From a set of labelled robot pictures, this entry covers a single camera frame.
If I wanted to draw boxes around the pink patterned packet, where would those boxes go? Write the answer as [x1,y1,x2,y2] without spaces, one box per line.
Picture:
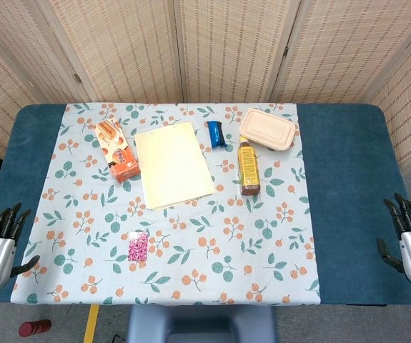
[127,231,150,264]

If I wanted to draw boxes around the orange biscuit snack box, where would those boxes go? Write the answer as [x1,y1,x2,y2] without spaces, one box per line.
[93,119,142,184]

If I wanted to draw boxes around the teal blue table cover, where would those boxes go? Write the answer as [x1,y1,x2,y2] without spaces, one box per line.
[0,103,411,307]

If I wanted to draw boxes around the red can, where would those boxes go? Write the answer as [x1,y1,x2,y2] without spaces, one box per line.
[18,319,53,339]

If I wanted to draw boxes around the yellow label tea bottle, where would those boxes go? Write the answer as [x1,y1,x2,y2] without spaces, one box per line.
[236,135,262,197]

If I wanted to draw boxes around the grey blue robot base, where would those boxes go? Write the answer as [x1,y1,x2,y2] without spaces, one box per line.
[126,305,279,343]

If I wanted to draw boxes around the blue snack packet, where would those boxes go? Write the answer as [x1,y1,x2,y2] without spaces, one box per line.
[206,120,228,149]

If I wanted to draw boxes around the floral berry print tablecloth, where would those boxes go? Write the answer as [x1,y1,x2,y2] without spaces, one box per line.
[10,102,322,307]

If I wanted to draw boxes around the woven bamboo folding screen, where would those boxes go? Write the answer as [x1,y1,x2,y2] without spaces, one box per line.
[0,0,411,173]

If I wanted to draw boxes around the beige lidded lunch box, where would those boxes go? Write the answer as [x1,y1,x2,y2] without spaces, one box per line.
[239,108,297,152]

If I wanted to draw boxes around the pale yellow paper sheet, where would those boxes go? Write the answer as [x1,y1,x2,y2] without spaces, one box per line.
[134,121,216,212]

